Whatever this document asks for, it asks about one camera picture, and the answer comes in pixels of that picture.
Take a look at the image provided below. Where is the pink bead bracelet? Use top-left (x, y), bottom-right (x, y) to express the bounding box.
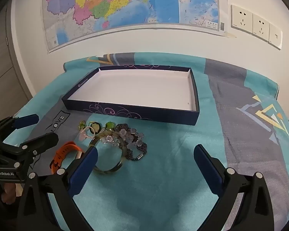
top-left (78, 126), bottom-right (102, 142)

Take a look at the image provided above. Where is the tortoiseshell bangle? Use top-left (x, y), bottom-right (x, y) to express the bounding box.
top-left (88, 131), bottom-right (127, 175)

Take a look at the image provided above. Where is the purple beaded crystal bracelet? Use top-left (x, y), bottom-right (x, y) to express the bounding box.
top-left (102, 123), bottom-right (148, 161)

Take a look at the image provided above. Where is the colourful wall map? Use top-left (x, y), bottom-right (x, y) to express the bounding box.
top-left (42, 0), bottom-right (228, 53)

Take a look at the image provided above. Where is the grey door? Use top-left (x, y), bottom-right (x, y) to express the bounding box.
top-left (0, 5), bottom-right (36, 116)

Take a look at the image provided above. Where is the white wall switch plate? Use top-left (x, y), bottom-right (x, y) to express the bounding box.
top-left (268, 23), bottom-right (283, 50)

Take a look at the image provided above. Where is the person's left hand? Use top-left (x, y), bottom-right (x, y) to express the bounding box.
top-left (1, 182), bottom-right (23, 204)

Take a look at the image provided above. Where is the white wall socket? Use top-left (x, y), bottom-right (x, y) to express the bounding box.
top-left (252, 13), bottom-right (271, 42)
top-left (231, 4), bottom-right (254, 34)

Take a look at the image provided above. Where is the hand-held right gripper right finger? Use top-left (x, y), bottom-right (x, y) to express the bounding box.
top-left (194, 144), bottom-right (275, 231)

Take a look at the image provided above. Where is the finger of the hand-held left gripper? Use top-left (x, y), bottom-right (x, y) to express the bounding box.
top-left (0, 132), bottom-right (59, 168)
top-left (0, 114), bottom-right (39, 150)

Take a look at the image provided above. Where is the teal grey printed tablecloth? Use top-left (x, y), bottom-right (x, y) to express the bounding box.
top-left (12, 52), bottom-right (289, 231)

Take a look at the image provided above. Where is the orange smartwatch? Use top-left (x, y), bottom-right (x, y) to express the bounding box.
top-left (49, 141), bottom-right (85, 175)

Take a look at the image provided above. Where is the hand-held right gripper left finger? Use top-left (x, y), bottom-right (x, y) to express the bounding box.
top-left (17, 147), bottom-right (99, 231)

